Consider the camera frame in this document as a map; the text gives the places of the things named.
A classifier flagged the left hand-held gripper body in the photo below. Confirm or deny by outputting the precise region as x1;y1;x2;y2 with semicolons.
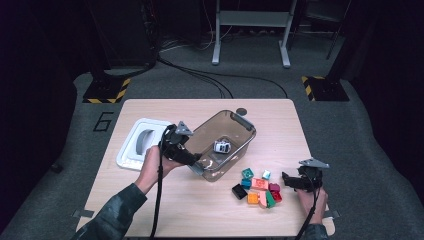
159;120;195;165

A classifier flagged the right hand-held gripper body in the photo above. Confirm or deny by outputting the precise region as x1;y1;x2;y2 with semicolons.
295;157;331;193

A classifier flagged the white toy car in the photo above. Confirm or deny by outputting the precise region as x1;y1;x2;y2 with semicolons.
213;139;232;154

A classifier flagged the green toy block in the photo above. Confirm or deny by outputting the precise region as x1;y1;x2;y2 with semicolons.
265;190;277;209

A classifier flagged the salmon toy block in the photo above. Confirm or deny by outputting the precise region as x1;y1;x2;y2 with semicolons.
251;177;270;191

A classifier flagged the light pink toy block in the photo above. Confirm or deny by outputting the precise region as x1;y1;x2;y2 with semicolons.
258;190;269;209

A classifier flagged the clear brown storage box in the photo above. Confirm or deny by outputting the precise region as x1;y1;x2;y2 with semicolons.
184;109;258;183

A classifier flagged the white lid with grey handle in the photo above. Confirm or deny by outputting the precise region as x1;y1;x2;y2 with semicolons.
115;117;173;172

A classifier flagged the black toy block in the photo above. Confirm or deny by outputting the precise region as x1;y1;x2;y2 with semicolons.
231;183;248;201

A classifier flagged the person's right hand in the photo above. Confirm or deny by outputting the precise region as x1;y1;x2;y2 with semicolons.
295;186;330;226

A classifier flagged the person's left hand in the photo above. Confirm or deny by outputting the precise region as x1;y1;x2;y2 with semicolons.
134;145;184;195

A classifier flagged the black striped stand base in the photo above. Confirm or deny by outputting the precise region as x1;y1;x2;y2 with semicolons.
82;77;132;104
301;75;350;102

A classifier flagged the dark curtain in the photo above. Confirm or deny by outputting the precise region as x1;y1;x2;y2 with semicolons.
346;0;424;201
0;0;84;223

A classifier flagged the white metal stand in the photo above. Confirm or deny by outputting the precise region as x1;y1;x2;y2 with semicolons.
211;0;299;69

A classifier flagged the right hand-held gripper black cable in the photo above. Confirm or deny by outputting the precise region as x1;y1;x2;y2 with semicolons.
294;173;322;240

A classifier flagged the hand-held gripper black cable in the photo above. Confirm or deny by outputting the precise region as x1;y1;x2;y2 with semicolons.
149;124;177;240
294;173;322;240

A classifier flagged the left hand-held gripper black cable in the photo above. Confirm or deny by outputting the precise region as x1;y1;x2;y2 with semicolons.
149;124;177;240

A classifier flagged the black floor cable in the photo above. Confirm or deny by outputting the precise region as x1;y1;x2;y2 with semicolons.
157;57;235;100
186;68;289;99

